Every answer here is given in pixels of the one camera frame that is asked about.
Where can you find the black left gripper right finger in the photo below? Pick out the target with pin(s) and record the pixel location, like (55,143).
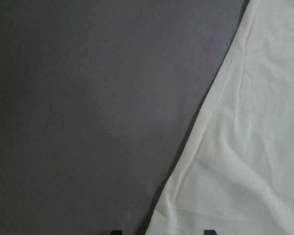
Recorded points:
(209,232)

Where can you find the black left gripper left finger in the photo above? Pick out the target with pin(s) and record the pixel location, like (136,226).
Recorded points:
(117,232)

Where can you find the beige long-sleeve printed shirt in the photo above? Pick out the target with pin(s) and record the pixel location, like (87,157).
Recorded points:
(236,173)

